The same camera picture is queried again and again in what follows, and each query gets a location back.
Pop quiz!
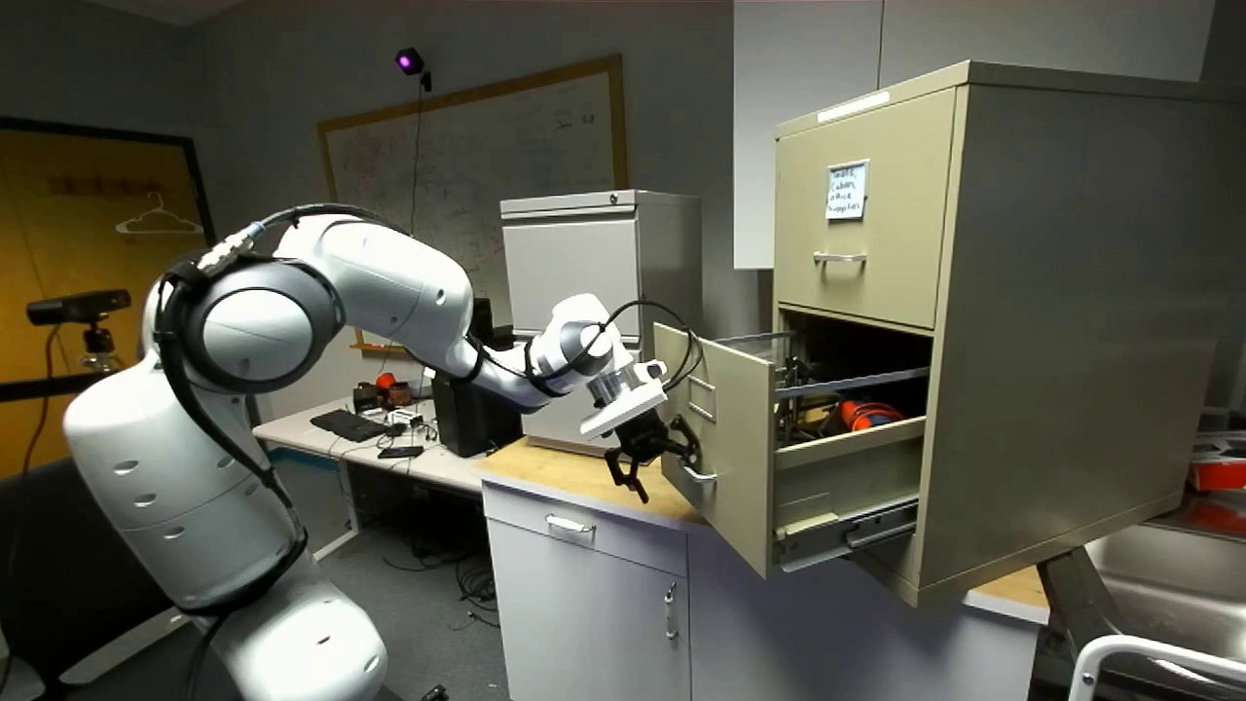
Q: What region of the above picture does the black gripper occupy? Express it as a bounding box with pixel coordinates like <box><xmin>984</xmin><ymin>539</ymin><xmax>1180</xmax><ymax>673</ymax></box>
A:
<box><xmin>605</xmin><ymin>408</ymin><xmax>705</xmax><ymax>504</ymax></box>

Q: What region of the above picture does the beige drawer with label holder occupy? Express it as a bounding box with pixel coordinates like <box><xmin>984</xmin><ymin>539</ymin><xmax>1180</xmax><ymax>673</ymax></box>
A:
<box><xmin>649</xmin><ymin>320</ymin><xmax>935</xmax><ymax>584</ymax></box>

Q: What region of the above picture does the white base cabinet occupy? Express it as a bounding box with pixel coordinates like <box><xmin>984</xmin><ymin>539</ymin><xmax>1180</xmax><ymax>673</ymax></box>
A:
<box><xmin>480</xmin><ymin>474</ymin><xmax>1054</xmax><ymax>701</ymax></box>

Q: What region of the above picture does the gray metal file cabinet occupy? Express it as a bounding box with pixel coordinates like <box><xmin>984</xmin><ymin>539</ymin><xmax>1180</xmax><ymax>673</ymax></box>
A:
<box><xmin>497</xmin><ymin>185</ymin><xmax>705</xmax><ymax>451</ymax></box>

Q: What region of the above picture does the beige drawer with white label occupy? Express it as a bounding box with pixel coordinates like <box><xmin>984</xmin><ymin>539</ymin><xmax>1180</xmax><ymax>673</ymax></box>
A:
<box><xmin>774</xmin><ymin>85</ymin><xmax>964</xmax><ymax>333</ymax></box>

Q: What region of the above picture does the beige metal file cabinet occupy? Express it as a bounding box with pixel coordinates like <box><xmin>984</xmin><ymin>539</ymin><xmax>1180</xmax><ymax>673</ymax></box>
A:
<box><xmin>770</xmin><ymin>55</ymin><xmax>1246</xmax><ymax>613</ymax></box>

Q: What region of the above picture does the black box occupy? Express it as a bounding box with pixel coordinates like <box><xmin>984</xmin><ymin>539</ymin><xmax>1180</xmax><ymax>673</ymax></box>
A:
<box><xmin>430</xmin><ymin>297</ymin><xmax>524</xmax><ymax>459</ymax></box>

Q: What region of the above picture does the orange tool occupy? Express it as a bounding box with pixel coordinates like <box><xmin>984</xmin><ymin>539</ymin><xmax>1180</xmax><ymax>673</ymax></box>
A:
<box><xmin>832</xmin><ymin>391</ymin><xmax>906</xmax><ymax>434</ymax></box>

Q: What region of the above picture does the orange black device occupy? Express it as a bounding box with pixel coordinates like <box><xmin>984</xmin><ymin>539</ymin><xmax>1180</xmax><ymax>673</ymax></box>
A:
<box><xmin>352</xmin><ymin>371</ymin><xmax>422</xmax><ymax>416</ymax></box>

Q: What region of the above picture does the black keyboard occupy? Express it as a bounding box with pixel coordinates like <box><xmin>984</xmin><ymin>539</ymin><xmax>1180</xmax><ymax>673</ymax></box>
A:
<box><xmin>308</xmin><ymin>404</ymin><xmax>393</xmax><ymax>442</ymax></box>

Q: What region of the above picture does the white paper label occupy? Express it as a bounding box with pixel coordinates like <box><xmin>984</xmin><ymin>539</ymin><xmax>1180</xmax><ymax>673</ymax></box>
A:
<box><xmin>827</xmin><ymin>155</ymin><xmax>876</xmax><ymax>227</ymax></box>

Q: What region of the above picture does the white desk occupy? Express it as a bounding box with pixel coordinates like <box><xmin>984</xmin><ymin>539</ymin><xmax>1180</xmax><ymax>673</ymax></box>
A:
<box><xmin>251</xmin><ymin>391</ymin><xmax>497</xmax><ymax>497</ymax></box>

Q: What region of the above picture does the wood framed whiteboard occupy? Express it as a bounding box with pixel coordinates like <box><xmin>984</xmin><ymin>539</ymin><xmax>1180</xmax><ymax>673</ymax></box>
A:
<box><xmin>314</xmin><ymin>50</ymin><xmax>635</xmax><ymax>363</ymax></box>

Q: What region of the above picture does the red container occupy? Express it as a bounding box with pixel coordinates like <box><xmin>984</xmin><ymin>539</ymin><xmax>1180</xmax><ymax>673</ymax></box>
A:
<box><xmin>1182</xmin><ymin>439</ymin><xmax>1246</xmax><ymax>538</ymax></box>

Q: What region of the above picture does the yellow black framed board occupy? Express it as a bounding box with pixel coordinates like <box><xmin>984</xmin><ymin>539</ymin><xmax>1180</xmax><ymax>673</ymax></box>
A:
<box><xmin>0</xmin><ymin>111</ymin><xmax>219</xmax><ymax>482</ymax></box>

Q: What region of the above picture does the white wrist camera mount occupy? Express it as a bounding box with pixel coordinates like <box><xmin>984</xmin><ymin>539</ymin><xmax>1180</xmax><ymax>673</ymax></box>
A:
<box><xmin>578</xmin><ymin>356</ymin><xmax>675</xmax><ymax>442</ymax></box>

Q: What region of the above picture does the silver base drawer handle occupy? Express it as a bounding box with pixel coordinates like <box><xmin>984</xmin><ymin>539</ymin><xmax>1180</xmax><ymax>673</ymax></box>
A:
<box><xmin>541</xmin><ymin>510</ymin><xmax>605</xmax><ymax>548</ymax></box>

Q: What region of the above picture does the camera with purple light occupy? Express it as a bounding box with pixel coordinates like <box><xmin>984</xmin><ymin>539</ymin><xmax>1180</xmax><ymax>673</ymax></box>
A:
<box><xmin>391</xmin><ymin>44</ymin><xmax>439</xmax><ymax>94</ymax></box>

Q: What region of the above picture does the white tube frame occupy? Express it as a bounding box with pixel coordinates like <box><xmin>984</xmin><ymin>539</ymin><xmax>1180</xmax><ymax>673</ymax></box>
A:
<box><xmin>1064</xmin><ymin>632</ymin><xmax>1246</xmax><ymax>701</ymax></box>

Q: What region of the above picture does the black camera on tripod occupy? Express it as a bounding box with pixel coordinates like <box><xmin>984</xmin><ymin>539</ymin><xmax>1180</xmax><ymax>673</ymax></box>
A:
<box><xmin>22</xmin><ymin>285</ymin><xmax>135</xmax><ymax>380</ymax></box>

